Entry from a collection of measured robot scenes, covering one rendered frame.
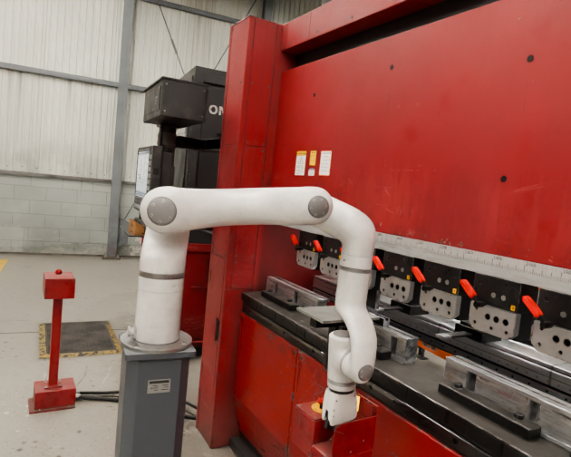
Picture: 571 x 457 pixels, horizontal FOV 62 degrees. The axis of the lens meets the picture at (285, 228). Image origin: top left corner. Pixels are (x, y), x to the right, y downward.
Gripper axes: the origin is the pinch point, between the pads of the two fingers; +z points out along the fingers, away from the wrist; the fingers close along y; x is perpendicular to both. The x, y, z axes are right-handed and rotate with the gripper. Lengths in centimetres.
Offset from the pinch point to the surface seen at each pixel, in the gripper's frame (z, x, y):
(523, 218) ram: -66, 27, -39
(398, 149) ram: -86, -25, -42
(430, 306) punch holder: -35, -1, -37
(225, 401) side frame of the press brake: 49, -121, -19
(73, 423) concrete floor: 70, -174, 51
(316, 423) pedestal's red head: -3.1, -4.5, 5.0
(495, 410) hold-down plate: -14.0, 28.8, -30.7
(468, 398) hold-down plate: -13.7, 20.5, -30.2
